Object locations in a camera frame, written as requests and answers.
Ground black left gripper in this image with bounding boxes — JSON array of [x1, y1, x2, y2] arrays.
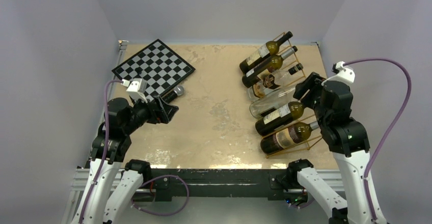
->
[[123, 93, 178, 134]]

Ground tall dark green bottle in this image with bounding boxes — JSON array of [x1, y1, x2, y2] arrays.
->
[[255, 101, 306, 136]]

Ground clear square liquor bottle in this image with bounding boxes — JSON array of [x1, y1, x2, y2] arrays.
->
[[247, 63, 304, 102]]

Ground green bottle silver neck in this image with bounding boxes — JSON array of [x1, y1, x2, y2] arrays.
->
[[260, 121, 319, 155]]

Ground green wine bottle dark label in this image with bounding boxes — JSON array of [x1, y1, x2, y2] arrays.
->
[[241, 46, 298, 88]]

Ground clear glass bottle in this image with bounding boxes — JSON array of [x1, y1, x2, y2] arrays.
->
[[249, 77, 305, 119]]

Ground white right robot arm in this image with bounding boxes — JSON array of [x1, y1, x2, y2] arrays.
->
[[286, 72, 387, 223]]

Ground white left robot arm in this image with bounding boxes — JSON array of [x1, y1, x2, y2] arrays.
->
[[72, 97, 179, 223]]

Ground black silver microphone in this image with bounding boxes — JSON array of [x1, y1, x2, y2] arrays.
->
[[163, 85, 185, 103]]

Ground black white chessboard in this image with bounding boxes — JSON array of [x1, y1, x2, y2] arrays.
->
[[112, 39, 195, 101]]

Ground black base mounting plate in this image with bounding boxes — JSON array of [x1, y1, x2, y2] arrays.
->
[[119, 168, 320, 205]]

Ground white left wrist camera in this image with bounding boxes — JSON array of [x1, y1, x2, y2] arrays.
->
[[122, 78, 147, 103]]

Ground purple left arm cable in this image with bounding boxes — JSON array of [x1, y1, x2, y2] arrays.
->
[[77, 79, 124, 224]]

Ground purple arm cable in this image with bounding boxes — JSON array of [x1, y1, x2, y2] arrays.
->
[[77, 79, 124, 224], [342, 58, 413, 223]]

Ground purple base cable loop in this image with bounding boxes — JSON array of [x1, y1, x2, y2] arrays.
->
[[131, 174, 191, 217]]

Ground gold wire wine rack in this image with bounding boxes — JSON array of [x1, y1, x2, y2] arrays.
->
[[257, 40, 320, 158]]

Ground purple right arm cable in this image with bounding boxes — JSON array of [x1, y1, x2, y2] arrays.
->
[[342, 58, 413, 223]]

